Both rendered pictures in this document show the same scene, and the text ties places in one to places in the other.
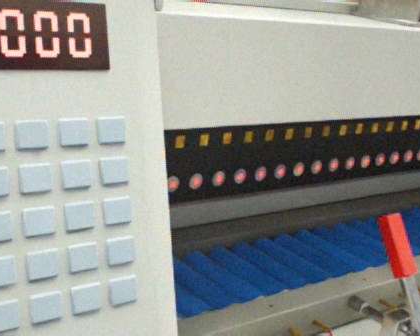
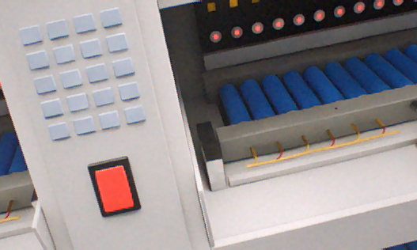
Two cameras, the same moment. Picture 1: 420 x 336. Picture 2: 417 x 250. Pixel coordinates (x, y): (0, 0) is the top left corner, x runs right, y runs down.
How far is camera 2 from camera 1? 0.16 m
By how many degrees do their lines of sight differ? 36
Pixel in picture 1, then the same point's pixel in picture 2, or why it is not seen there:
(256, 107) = not seen: outside the picture
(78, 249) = (98, 92)
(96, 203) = (108, 64)
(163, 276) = (169, 104)
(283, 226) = (395, 43)
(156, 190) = (157, 50)
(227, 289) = (320, 94)
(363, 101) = not seen: outside the picture
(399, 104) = not seen: outside the picture
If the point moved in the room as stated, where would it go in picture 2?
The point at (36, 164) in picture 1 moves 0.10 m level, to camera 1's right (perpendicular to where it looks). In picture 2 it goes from (62, 46) to (225, 16)
